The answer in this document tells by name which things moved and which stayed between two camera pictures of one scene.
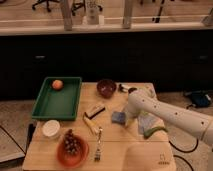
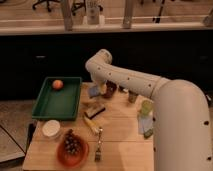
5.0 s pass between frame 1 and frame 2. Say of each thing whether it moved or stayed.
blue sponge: moved
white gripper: moved
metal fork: stayed
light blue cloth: stayed
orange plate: stayed
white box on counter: stayed
